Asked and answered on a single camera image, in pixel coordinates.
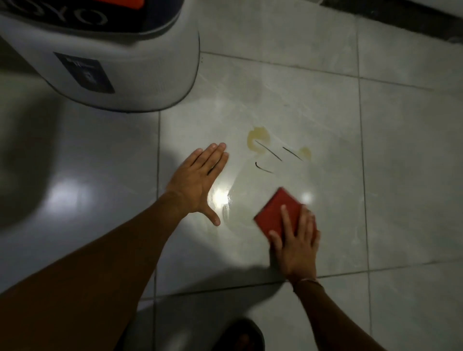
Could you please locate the person's left hand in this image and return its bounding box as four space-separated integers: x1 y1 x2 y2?
164 142 229 227

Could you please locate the person's right hand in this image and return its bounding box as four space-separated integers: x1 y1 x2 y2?
268 205 321 283

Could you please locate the red cleaning sponge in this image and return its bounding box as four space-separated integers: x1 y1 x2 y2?
253 187 317 240

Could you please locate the person's left forearm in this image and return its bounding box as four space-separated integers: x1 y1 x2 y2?
0 192 190 351

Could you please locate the person's right forearm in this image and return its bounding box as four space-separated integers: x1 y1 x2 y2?
292 280 388 351

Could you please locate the large yellow floor stain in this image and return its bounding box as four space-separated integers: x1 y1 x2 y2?
247 127 271 155

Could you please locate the white plastic bucket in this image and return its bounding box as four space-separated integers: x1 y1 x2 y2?
0 0 200 113

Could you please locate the person's dark sandal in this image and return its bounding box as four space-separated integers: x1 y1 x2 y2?
213 317 265 351

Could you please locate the orange cloth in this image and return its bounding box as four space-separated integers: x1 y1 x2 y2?
92 0 146 10

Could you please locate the thin wrist bracelet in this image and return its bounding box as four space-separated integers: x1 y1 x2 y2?
291 277 325 293

